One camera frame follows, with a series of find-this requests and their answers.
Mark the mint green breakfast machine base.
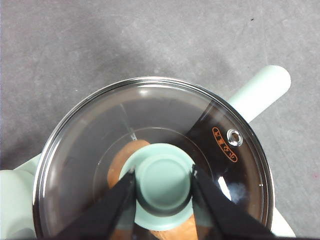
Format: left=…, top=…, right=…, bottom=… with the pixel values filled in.
left=0, top=152, right=297, bottom=238

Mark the mint green pot with handle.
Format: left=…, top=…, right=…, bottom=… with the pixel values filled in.
left=226, top=65, right=292, bottom=124

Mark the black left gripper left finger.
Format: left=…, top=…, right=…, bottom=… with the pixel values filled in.
left=52, top=165, right=138, bottom=238

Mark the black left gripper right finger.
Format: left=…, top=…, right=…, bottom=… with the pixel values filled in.
left=191, top=163, right=277, bottom=238

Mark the brown potato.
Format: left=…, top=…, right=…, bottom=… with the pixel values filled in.
left=106, top=139, right=201, bottom=239

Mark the glass pot lid green knob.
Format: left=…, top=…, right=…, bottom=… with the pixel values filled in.
left=32, top=76, right=276, bottom=239

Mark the mint green hinged grill lid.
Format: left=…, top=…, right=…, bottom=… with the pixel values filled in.
left=0, top=169, right=36, bottom=240

